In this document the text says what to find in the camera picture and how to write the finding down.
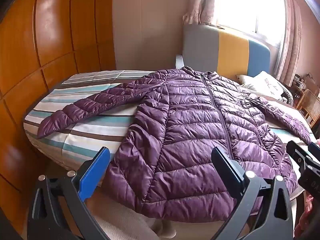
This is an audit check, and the bright window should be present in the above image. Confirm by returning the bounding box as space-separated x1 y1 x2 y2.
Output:
215 0 285 46

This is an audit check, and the purple puffer jacket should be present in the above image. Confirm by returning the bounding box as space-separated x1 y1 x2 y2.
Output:
37 66 313 224

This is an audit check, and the pink floral curtain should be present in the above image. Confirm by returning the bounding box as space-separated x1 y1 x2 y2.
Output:
182 0 222 27
272 0 309 87

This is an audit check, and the wooden wardrobe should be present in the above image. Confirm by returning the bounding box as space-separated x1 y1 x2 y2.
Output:
0 0 117 230

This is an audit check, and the striped bed cover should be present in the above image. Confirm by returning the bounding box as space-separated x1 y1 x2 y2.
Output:
24 69 317 188

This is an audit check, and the cluttered bedside table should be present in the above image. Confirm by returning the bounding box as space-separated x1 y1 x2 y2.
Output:
291 73 307 91

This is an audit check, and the grey ruffled pillow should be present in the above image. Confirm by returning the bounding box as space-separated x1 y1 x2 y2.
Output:
280 87 296 105

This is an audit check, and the white printed pillow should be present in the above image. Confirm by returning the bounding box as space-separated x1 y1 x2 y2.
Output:
236 71 288 98

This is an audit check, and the beige fabric stool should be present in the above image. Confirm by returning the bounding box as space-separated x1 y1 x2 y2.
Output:
96 195 175 240

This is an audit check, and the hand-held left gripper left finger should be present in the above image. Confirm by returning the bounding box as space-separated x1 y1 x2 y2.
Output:
27 146 112 240

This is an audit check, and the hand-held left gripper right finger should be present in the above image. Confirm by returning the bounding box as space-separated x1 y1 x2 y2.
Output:
211 146 294 240

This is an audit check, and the grey yellow blue headboard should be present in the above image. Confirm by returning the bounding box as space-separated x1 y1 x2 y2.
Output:
181 24 272 80

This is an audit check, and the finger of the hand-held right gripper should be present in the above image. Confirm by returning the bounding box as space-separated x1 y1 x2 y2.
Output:
286 140 311 167
308 142 320 157

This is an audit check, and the person's right hand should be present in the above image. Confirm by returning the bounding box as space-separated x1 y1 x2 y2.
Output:
294 195 315 239

